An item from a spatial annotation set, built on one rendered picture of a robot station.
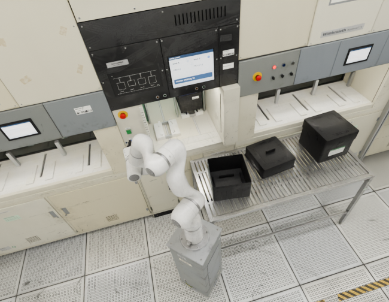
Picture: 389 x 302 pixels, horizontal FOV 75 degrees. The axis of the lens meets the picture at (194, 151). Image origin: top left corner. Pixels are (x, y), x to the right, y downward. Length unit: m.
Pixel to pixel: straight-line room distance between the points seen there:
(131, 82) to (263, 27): 0.87
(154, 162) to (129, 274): 1.65
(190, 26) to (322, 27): 0.89
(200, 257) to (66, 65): 1.38
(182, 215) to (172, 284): 1.20
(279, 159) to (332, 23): 0.98
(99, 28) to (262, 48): 1.00
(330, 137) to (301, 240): 1.07
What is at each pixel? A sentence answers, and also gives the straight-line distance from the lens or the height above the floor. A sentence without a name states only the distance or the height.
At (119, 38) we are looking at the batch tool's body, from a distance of 1.57.
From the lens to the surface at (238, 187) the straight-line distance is 1.83.
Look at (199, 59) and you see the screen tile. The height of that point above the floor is 1.63.
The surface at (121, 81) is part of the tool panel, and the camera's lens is 1.68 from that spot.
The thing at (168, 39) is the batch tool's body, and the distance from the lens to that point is 1.60.
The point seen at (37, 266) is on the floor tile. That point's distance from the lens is 3.07.
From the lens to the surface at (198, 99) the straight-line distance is 2.35.
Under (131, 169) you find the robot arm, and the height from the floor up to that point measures 1.24.
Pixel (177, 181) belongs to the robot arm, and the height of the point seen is 1.38.
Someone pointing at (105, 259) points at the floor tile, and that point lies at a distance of 2.77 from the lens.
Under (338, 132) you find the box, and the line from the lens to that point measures 2.19.
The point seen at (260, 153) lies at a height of 0.86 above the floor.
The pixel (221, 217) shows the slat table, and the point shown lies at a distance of 1.85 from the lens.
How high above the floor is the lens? 2.38
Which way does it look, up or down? 46 degrees down
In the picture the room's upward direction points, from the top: 7 degrees counter-clockwise
